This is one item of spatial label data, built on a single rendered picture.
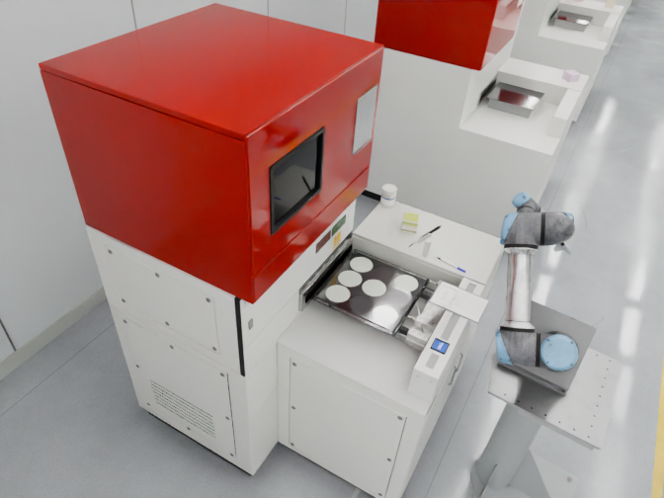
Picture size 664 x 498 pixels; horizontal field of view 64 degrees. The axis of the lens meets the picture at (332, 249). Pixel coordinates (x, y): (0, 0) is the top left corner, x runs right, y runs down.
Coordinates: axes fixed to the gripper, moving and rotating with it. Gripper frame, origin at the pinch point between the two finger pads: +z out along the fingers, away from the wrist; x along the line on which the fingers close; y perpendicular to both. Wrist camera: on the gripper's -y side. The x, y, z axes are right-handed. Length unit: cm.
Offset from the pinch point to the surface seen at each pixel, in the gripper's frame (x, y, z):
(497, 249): 12.8, 20.7, -25.3
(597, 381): 66, 4, 13
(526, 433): 76, 39, 17
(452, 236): 9, 34, -41
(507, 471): 78, 64, 38
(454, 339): 71, 28, -41
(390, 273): 35, 52, -57
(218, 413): 96, 120, -80
